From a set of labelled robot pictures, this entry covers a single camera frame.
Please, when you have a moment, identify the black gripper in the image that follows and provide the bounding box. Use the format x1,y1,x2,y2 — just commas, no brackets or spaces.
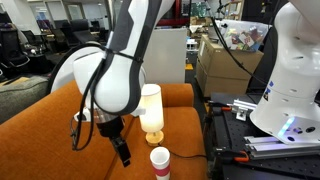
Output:
95,114,132,168

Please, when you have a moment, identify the white cup with pink band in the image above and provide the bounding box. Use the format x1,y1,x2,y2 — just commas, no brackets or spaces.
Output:
149,146,172,180

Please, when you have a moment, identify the white shade table lamp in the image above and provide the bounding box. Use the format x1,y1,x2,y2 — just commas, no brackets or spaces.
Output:
139,83,165,147

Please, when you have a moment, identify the orange fabric sofa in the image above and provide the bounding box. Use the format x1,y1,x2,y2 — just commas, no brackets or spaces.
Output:
0,79,209,180

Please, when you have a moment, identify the white cabinet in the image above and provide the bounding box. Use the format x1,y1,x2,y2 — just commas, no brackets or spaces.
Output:
142,27,188,85

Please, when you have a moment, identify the black breadboard table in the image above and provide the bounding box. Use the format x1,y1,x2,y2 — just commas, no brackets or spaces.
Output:
204,92,320,180

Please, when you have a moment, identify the brown cardboard box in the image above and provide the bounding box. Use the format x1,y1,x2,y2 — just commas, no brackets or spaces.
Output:
198,34,264,81
195,59,256,98

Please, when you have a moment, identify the grey sofa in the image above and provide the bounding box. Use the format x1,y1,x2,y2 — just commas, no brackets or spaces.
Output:
0,75,50,125

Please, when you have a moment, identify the black office chair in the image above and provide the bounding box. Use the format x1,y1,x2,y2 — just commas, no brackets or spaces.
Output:
0,28,32,74
69,18,100,45

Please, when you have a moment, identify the red framed monitor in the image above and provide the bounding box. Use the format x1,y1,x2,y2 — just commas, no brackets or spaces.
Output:
156,0,184,28

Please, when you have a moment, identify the cardboard box with clutter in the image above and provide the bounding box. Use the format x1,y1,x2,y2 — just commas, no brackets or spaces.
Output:
208,13,269,86

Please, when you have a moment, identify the clear bag of colourful items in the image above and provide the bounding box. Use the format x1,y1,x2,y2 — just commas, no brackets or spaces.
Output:
215,19,272,53

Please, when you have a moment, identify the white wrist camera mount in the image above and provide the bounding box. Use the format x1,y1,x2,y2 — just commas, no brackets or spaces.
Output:
73,109,102,123

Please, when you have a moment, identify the black lamp cable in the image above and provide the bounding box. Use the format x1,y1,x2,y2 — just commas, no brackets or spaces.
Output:
159,143,208,160

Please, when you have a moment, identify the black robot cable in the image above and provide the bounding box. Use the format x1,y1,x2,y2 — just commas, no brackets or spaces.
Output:
69,43,144,152

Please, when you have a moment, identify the orange handled clamp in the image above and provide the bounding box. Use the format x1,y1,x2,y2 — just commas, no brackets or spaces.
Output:
209,102,234,113
213,148,250,163

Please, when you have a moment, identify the aluminium bracket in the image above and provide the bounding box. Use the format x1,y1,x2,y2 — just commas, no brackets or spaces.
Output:
232,98,258,122

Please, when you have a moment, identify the aluminium rail stack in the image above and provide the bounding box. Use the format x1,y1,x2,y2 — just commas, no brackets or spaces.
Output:
244,134,320,160

